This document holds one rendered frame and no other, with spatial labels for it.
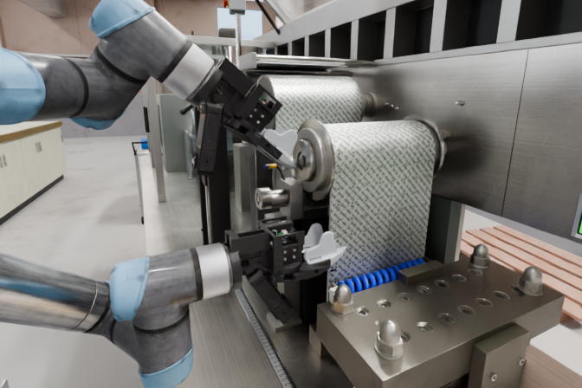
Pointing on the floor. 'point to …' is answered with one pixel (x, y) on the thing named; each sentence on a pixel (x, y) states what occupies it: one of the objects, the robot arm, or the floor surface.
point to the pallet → (556, 261)
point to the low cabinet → (29, 164)
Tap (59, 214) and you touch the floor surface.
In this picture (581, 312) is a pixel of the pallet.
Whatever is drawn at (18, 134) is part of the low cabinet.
